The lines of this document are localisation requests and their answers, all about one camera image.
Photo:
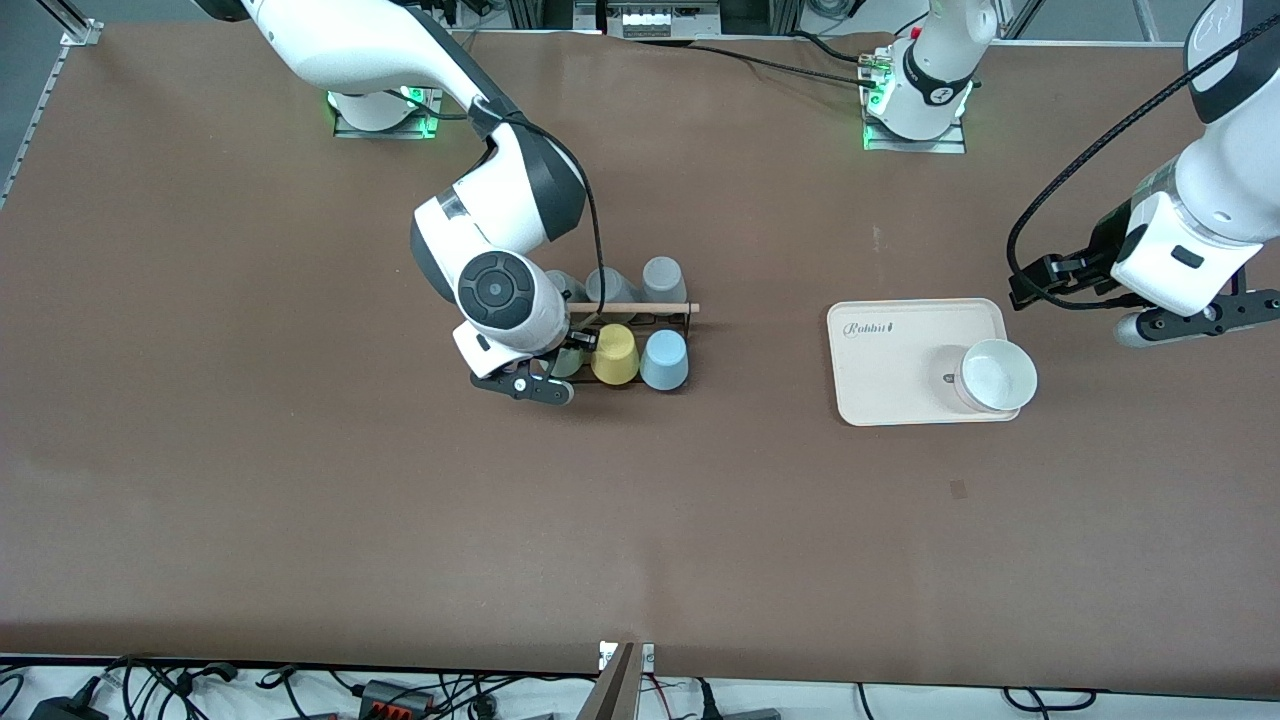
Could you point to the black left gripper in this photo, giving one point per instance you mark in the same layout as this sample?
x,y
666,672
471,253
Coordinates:
x,y
1103,243

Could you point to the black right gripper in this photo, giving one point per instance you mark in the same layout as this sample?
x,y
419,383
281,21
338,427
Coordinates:
x,y
583,341

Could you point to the pale green plastic cup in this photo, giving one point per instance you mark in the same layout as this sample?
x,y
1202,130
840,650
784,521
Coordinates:
x,y
568,364

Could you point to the light blue plastic cup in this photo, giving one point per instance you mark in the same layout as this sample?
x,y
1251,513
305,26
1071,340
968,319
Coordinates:
x,y
665,362

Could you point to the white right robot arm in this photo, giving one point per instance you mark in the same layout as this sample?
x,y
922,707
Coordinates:
x,y
380,50

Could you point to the yellow plastic cup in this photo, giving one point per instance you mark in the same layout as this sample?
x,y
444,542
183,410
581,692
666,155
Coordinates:
x,y
615,358

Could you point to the grey plastic cup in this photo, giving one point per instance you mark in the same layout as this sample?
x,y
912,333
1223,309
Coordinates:
x,y
662,275
620,288
577,288

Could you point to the white bowl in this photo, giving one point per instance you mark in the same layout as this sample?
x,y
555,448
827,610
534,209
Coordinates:
x,y
995,375

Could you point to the cream plastic tray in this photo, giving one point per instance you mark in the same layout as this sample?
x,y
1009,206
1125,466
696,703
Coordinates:
x,y
900,340

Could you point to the grey control box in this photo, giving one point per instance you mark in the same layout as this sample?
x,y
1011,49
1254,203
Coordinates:
x,y
660,18

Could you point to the black box orange connectors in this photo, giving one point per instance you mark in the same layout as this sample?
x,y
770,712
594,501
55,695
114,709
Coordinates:
x,y
398,698

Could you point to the black power adapter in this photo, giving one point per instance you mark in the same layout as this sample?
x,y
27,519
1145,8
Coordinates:
x,y
65,710

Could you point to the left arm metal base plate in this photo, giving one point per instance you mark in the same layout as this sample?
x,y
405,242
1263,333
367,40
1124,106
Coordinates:
x,y
915,146

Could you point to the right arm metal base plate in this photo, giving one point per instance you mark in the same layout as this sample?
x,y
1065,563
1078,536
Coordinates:
x,y
385,133

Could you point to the white mounting bracket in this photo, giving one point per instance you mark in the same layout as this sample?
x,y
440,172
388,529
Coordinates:
x,y
648,655

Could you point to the grey metal stand post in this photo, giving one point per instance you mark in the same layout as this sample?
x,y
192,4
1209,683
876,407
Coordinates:
x,y
612,690

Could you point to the aluminium corner bracket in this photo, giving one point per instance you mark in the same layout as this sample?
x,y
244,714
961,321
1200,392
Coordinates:
x,y
80,33

